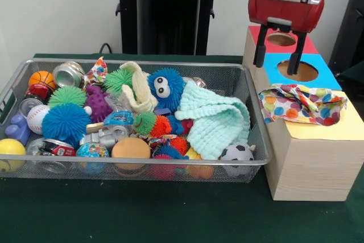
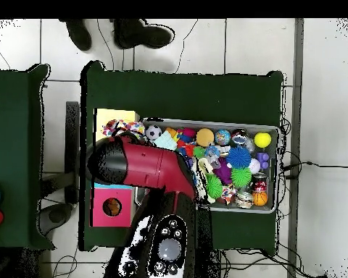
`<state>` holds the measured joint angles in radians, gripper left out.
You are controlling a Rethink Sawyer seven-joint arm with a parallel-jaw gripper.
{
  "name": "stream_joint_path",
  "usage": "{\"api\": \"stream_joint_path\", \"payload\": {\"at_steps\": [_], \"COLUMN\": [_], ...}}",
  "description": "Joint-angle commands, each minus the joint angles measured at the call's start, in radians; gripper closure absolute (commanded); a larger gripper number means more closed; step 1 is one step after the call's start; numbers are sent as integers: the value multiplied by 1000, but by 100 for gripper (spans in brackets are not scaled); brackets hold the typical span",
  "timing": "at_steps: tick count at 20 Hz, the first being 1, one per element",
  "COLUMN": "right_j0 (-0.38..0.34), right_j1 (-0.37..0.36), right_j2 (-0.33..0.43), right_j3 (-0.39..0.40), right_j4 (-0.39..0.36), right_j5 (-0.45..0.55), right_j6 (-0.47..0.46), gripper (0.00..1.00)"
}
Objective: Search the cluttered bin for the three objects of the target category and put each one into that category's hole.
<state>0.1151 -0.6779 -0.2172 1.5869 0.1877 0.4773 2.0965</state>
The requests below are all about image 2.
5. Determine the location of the person's left foot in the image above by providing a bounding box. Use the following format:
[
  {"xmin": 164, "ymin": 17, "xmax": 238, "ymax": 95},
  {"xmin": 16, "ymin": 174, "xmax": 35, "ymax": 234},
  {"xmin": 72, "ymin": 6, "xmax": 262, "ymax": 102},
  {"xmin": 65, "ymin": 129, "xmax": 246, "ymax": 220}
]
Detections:
[{"xmin": 112, "ymin": 18, "xmax": 175, "ymax": 50}]

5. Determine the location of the blue spiky ball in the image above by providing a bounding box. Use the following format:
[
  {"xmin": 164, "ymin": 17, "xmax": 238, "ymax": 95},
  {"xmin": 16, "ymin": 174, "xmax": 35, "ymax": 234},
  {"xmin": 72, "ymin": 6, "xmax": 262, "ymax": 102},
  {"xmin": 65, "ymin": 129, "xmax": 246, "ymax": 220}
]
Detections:
[{"xmin": 225, "ymin": 146, "xmax": 252, "ymax": 169}]

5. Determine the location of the wooden box with three holes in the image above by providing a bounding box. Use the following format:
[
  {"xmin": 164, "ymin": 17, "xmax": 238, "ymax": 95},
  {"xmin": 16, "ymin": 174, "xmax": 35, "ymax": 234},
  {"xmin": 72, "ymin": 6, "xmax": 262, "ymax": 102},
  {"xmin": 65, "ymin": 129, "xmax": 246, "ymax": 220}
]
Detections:
[{"xmin": 89, "ymin": 108, "xmax": 141, "ymax": 228}]

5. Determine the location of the red drink can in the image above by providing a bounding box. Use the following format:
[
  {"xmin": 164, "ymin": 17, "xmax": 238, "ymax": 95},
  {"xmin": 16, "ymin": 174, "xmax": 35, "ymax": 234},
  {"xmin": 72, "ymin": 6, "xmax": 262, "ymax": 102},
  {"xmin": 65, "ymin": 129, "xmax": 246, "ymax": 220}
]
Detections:
[{"xmin": 231, "ymin": 128, "xmax": 249, "ymax": 146}]

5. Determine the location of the globe print ball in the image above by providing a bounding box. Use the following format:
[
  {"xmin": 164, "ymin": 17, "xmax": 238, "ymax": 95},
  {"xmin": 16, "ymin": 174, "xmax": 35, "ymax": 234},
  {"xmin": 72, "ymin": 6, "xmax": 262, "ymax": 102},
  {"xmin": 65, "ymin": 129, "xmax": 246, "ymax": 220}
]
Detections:
[{"xmin": 214, "ymin": 129, "xmax": 232, "ymax": 146}]

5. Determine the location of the mint green knitted cloth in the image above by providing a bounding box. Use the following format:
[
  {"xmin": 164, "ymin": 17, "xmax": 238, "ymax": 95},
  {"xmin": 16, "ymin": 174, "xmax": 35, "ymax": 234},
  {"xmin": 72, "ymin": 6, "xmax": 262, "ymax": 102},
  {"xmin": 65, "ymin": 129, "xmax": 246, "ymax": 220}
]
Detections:
[{"xmin": 153, "ymin": 130, "xmax": 178, "ymax": 152}]

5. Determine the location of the black cable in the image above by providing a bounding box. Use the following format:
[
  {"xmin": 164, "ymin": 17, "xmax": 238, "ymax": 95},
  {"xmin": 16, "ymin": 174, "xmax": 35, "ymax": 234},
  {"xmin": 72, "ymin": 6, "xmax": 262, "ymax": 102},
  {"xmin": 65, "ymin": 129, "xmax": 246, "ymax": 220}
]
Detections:
[{"xmin": 281, "ymin": 160, "xmax": 348, "ymax": 172}]

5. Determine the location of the silver wire mesh bin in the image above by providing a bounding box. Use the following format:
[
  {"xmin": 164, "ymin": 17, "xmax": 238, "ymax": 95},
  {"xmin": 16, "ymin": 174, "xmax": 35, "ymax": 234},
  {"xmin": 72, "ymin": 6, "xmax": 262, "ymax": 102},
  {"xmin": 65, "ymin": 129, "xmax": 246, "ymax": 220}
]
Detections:
[{"xmin": 133, "ymin": 117, "xmax": 281, "ymax": 214}]

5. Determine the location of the green spiky ball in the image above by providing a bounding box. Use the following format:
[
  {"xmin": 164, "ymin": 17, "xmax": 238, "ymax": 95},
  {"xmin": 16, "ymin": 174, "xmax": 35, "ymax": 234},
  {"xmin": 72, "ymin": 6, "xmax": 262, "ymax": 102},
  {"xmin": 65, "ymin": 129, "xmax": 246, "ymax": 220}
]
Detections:
[{"xmin": 231, "ymin": 167, "xmax": 252, "ymax": 189}]

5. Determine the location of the yellow printed ball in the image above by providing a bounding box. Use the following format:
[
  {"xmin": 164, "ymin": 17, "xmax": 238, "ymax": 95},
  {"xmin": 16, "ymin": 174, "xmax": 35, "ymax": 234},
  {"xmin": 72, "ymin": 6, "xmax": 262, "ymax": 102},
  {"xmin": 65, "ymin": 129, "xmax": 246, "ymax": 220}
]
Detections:
[{"xmin": 254, "ymin": 131, "xmax": 273, "ymax": 149}]

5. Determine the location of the dark green table cloth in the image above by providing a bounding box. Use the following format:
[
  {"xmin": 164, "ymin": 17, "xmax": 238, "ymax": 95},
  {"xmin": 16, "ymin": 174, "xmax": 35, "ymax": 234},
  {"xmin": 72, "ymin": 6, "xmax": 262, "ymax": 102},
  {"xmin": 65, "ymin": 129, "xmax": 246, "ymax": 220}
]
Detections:
[
  {"xmin": 0, "ymin": 64, "xmax": 56, "ymax": 251},
  {"xmin": 78, "ymin": 60, "xmax": 285, "ymax": 252}
]

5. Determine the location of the black and white soccer ball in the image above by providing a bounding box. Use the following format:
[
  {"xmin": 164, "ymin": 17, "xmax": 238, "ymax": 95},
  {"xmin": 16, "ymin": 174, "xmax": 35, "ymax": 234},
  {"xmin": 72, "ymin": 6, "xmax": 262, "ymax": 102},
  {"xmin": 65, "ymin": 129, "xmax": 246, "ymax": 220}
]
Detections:
[{"xmin": 144, "ymin": 124, "xmax": 162, "ymax": 140}]

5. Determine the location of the white baseball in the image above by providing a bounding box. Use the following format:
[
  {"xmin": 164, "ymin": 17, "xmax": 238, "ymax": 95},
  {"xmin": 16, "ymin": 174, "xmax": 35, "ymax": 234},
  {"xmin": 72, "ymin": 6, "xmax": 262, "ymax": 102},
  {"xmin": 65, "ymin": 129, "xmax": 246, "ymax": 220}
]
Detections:
[{"xmin": 248, "ymin": 158, "xmax": 262, "ymax": 175}]

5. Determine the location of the small orange basketball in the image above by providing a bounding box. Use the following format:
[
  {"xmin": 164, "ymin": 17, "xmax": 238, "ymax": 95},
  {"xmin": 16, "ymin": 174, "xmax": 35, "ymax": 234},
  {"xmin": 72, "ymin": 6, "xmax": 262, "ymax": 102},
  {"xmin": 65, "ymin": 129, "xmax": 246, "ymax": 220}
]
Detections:
[{"xmin": 252, "ymin": 190, "xmax": 269, "ymax": 207}]

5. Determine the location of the black upright panel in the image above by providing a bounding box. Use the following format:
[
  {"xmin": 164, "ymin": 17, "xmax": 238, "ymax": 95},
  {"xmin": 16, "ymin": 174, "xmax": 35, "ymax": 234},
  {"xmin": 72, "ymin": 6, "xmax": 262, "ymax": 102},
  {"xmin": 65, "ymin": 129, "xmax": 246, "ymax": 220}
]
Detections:
[{"xmin": 65, "ymin": 101, "xmax": 80, "ymax": 205}]

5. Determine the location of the person's foot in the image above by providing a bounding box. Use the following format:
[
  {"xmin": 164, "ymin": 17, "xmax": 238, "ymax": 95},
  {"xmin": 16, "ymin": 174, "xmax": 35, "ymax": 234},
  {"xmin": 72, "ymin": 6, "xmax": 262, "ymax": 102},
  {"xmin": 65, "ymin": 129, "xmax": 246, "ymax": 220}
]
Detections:
[
  {"xmin": 112, "ymin": 18, "xmax": 175, "ymax": 50},
  {"xmin": 58, "ymin": 18, "xmax": 93, "ymax": 52}
]

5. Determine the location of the person's right foot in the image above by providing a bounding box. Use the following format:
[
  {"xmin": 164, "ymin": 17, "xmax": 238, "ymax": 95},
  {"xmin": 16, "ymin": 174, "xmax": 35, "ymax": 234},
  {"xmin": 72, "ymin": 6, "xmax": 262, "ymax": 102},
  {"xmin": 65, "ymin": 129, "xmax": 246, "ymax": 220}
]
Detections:
[{"xmin": 58, "ymin": 18, "xmax": 93, "ymax": 52}]

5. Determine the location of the grey floor stand base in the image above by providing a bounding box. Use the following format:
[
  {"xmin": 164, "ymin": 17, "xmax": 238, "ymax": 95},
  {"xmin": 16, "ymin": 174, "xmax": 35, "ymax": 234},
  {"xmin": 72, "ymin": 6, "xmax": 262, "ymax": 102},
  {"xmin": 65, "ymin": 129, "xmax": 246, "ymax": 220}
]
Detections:
[{"xmin": 38, "ymin": 202, "xmax": 75, "ymax": 236}]

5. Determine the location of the colourful patterned cloth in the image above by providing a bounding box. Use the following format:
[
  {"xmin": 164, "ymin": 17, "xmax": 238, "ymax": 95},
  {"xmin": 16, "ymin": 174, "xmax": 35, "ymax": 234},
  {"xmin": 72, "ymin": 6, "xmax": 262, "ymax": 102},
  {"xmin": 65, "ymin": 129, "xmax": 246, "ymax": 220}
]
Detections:
[{"xmin": 101, "ymin": 119, "xmax": 148, "ymax": 139}]

